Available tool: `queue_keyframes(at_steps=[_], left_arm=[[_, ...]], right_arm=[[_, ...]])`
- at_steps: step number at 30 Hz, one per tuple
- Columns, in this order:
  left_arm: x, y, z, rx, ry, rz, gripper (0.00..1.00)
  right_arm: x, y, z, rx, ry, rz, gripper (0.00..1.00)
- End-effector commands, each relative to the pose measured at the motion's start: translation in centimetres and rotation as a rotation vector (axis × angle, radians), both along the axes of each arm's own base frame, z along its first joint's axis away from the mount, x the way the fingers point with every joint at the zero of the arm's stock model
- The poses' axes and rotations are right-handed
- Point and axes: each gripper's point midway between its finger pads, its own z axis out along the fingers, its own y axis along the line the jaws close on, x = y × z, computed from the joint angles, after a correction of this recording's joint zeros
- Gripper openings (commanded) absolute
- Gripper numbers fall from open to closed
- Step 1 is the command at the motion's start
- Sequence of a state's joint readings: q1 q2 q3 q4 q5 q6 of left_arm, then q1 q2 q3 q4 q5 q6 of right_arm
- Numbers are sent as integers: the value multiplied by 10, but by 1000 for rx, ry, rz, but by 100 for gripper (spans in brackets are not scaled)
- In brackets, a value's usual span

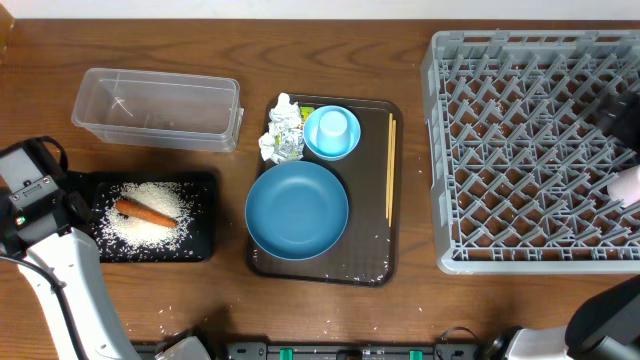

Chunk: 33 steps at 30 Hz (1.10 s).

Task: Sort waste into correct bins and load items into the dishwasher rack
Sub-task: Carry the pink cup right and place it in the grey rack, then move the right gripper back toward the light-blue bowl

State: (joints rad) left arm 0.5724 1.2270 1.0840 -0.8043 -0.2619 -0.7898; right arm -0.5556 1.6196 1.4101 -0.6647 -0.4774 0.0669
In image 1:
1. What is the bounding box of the light blue bowl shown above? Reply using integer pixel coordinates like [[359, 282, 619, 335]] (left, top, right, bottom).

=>
[[303, 105, 361, 161]]

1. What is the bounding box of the dark brown serving tray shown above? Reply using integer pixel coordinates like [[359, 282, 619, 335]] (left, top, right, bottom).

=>
[[245, 94, 403, 287]]

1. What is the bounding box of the white rice pile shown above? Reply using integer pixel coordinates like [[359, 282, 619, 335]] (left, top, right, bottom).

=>
[[94, 182, 195, 255]]

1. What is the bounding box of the light blue cup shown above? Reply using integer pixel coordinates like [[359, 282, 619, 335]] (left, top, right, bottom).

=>
[[317, 110, 350, 156]]

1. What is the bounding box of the dark blue plate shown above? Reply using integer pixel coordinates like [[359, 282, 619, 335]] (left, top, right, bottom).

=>
[[245, 161, 349, 261]]

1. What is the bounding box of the crumpled white wrapper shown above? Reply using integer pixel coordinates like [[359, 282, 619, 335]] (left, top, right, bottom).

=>
[[258, 93, 314, 164]]

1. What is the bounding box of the orange carrot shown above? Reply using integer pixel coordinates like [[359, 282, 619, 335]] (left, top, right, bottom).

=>
[[115, 199, 177, 228]]

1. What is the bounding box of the white cup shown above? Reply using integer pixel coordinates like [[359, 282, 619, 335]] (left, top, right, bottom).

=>
[[607, 165, 640, 208]]

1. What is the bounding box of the grey dishwasher rack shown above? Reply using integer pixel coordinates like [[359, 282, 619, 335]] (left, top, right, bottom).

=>
[[420, 30, 639, 275]]

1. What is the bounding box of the black plastic tray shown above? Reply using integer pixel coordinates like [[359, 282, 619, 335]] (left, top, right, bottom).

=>
[[69, 171, 217, 263]]

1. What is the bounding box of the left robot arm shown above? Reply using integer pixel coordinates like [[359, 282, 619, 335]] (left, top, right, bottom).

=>
[[1, 136, 215, 359]]

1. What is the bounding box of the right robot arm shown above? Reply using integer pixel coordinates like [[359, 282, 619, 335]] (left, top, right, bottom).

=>
[[479, 92, 639, 360]]

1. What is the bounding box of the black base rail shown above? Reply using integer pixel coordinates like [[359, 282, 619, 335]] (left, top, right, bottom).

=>
[[132, 340, 486, 360]]

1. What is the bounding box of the clear plastic bin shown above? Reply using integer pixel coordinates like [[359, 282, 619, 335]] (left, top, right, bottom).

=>
[[71, 68, 244, 152]]

